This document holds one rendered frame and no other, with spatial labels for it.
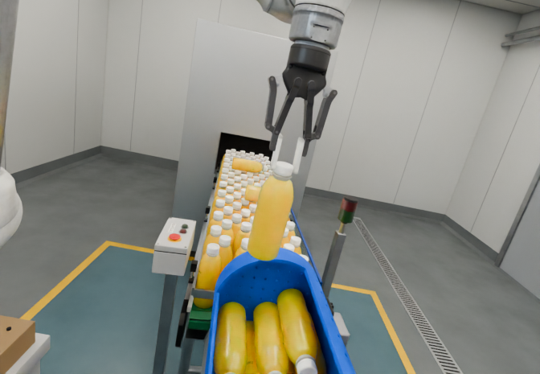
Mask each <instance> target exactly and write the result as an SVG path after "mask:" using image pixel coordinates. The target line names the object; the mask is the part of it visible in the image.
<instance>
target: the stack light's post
mask: <svg viewBox="0 0 540 374"><path fill-rule="evenodd" d="M345 239H346V234H345V233H343V234H341V233H339V232H338V231H337V230H336V231H335V234H334V237H333V242H332V245H331V248H330V251H329V256H328V259H327V262H326V265H325V270H324V273H323V276H322V279H321V280H322V282H323V283H322V286H321V288H322V290H323V293H324V295H325V297H326V298H328V297H329V292H330V289H331V285H332V283H333V278H334V275H335V272H336V269H337V267H338V262H339V259H340V256H341V253H342V248H343V245H344V243H345Z"/></svg>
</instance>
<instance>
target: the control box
mask: <svg viewBox="0 0 540 374"><path fill-rule="evenodd" d="M174 224H175V225H174ZM183 224H188V228H186V232H185V233H181V232H180V229H181V228H182V225H183ZM195 225H196V221H195V220H184V219H178V218H172V217H169V219H168V220H167V222H166V225H165V226H164V228H163V229H162V232H161V234H160V236H159V237H158V239H157V242H156V244H155V246H154V252H153V266H152V273H163V274H171V275H178V276H184V273H185V271H186V266H187V262H188V260H189V256H190V251H191V249H192V245H193V241H194V231H195ZM172 226H173V227H172ZM170 230H171V231H170ZM172 233H177V234H179V235H180V236H181V238H180V239H178V240H172V239H170V238H169V235H170V234H172Z"/></svg>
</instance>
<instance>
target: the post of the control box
mask: <svg viewBox="0 0 540 374"><path fill-rule="evenodd" d="M177 281H178V275H171V274H165V281H164V287H163V294H162V305H161V312H160V319H159V325H158V332H157V343H156V350H155V357H154V363H153V374H164V372H165V366H166V356H167V350H168V344H169V338H170V328H171V322H172V315H173V309H174V299H175V293H176V287H177Z"/></svg>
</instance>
